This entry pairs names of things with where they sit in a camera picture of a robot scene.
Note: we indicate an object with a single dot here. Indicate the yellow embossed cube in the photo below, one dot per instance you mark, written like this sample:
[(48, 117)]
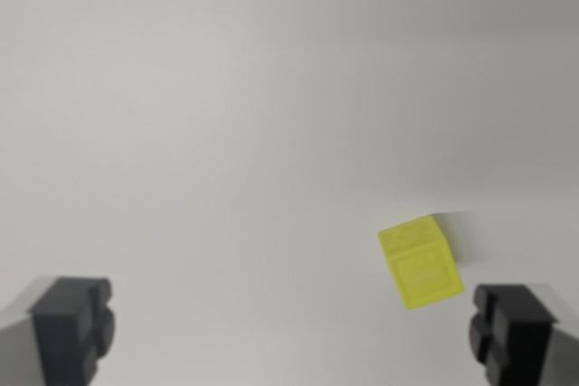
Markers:
[(420, 264)]

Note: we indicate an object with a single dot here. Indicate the black silver gripper left finger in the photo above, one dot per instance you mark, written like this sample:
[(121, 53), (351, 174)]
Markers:
[(63, 327)]

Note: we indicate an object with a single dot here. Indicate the black silver gripper right finger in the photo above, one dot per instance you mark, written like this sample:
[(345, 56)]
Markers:
[(515, 336)]

